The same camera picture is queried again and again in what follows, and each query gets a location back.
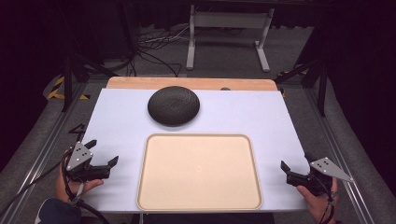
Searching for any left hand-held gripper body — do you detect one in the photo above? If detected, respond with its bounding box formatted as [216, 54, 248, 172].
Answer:
[64, 141, 112, 183]

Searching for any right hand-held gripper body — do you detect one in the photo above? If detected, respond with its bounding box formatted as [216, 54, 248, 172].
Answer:
[286, 156, 355, 197]

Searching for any black round textured dome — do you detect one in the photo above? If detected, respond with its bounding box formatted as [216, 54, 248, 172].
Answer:
[147, 85, 201, 127]

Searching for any beige rectangular tray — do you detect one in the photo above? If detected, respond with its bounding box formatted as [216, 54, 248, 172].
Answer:
[135, 133, 264, 213]

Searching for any person's left hand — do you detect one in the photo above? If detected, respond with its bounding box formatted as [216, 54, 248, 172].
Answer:
[55, 149, 105, 203]

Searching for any person's right hand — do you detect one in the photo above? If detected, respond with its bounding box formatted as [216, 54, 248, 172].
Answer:
[295, 176, 339, 224]

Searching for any white table board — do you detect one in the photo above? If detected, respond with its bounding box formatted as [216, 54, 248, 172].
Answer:
[77, 88, 312, 215]

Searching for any yellow black floor tape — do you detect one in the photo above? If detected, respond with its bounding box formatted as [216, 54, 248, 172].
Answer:
[46, 76, 92, 101]

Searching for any black tripod stand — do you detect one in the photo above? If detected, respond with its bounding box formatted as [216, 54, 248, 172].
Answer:
[274, 46, 330, 118]
[61, 36, 120, 114]

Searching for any grey metal stand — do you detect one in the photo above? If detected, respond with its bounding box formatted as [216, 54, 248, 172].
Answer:
[185, 4, 276, 74]

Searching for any aluminium floor rail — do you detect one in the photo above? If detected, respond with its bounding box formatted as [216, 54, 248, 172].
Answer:
[0, 81, 88, 224]
[303, 87, 386, 224]

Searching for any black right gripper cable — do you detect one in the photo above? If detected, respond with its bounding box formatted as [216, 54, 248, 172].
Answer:
[318, 174, 339, 224]

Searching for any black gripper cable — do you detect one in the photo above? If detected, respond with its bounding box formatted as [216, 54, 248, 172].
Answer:
[0, 151, 110, 224]
[318, 174, 339, 224]

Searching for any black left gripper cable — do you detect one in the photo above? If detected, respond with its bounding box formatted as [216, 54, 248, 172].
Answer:
[0, 151, 110, 224]

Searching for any tangle of floor cables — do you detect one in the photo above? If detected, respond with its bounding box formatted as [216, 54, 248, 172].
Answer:
[129, 24, 244, 78]

